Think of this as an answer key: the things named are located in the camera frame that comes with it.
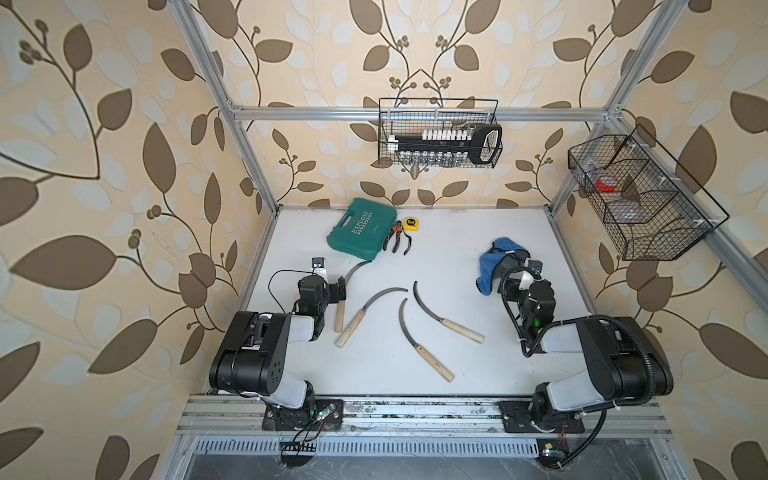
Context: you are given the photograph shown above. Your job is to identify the black socket bit holder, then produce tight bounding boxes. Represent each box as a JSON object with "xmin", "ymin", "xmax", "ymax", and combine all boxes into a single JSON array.
[{"xmin": 384, "ymin": 124, "xmax": 503, "ymax": 168}]

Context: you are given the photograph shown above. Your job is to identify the black red handled pliers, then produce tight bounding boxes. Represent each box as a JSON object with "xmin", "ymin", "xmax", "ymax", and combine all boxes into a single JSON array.
[{"xmin": 382, "ymin": 220, "xmax": 412, "ymax": 255}]

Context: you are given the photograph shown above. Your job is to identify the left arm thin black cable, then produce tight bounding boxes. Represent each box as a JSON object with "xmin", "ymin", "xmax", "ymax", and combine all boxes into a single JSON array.
[{"xmin": 266, "ymin": 268, "xmax": 313, "ymax": 314}]

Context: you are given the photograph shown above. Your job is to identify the back wall wire basket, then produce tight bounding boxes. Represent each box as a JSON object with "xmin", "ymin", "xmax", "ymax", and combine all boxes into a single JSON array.
[{"xmin": 377, "ymin": 96, "xmax": 503, "ymax": 169}]

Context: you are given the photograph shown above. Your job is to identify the blue microfiber rag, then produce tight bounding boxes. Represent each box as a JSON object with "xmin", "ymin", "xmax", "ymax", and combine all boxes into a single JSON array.
[{"xmin": 475, "ymin": 237, "xmax": 530, "ymax": 296}]

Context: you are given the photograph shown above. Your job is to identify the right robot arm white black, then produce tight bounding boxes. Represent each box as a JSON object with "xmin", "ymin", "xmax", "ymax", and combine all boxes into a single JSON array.
[{"xmin": 498, "ymin": 266, "xmax": 674, "ymax": 420}]

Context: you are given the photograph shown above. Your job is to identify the green plastic tool case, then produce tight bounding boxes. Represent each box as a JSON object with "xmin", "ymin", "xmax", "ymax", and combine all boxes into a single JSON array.
[{"xmin": 326, "ymin": 198, "xmax": 397, "ymax": 261}]

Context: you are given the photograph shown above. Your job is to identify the yellow black tape measure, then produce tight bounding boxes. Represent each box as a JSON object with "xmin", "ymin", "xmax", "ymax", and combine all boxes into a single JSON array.
[{"xmin": 403, "ymin": 217, "xmax": 419, "ymax": 232}]

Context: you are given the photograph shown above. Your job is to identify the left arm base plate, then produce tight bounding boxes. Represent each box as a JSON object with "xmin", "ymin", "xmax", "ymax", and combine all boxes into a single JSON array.
[{"xmin": 262, "ymin": 398, "xmax": 345, "ymax": 432}]

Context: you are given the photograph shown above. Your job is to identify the sickle wooden handle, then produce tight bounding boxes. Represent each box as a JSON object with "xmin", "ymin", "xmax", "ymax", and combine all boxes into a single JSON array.
[
  {"xmin": 333, "ymin": 260, "xmax": 371, "ymax": 334},
  {"xmin": 413, "ymin": 281, "xmax": 485, "ymax": 344},
  {"xmin": 398, "ymin": 298, "xmax": 455, "ymax": 383},
  {"xmin": 334, "ymin": 286, "xmax": 409, "ymax": 349}
]

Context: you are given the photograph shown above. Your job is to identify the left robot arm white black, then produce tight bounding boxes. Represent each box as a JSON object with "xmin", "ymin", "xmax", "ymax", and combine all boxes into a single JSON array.
[{"xmin": 208, "ymin": 274, "xmax": 346, "ymax": 411}]

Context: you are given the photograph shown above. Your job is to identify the right wall wire basket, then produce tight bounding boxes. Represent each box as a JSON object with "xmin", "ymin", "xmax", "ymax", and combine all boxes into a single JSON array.
[{"xmin": 568, "ymin": 124, "xmax": 730, "ymax": 261}]

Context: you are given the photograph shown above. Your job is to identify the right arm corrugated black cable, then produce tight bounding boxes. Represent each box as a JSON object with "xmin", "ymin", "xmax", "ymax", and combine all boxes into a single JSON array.
[{"xmin": 503, "ymin": 266, "xmax": 658, "ymax": 469}]

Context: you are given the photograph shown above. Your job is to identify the aluminium front rail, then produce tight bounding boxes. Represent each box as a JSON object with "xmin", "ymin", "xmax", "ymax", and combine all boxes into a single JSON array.
[{"xmin": 175, "ymin": 394, "xmax": 673, "ymax": 439}]

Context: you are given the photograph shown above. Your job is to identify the red item in basket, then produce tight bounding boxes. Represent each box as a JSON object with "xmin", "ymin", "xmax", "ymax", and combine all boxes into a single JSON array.
[{"xmin": 595, "ymin": 174, "xmax": 619, "ymax": 193}]

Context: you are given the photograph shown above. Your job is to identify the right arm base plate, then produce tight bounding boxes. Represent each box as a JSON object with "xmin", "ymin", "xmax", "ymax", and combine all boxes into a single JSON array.
[{"xmin": 497, "ymin": 400, "xmax": 585, "ymax": 434}]

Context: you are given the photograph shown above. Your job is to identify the wall wire basket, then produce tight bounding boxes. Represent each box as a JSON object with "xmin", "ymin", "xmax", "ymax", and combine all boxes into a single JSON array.
[
  {"xmin": 568, "ymin": 124, "xmax": 730, "ymax": 261},
  {"xmin": 377, "ymin": 96, "xmax": 503, "ymax": 169}
]

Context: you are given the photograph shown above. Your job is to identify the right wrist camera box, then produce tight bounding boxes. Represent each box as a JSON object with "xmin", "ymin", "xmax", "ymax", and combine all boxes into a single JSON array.
[{"xmin": 519, "ymin": 259, "xmax": 543, "ymax": 290}]

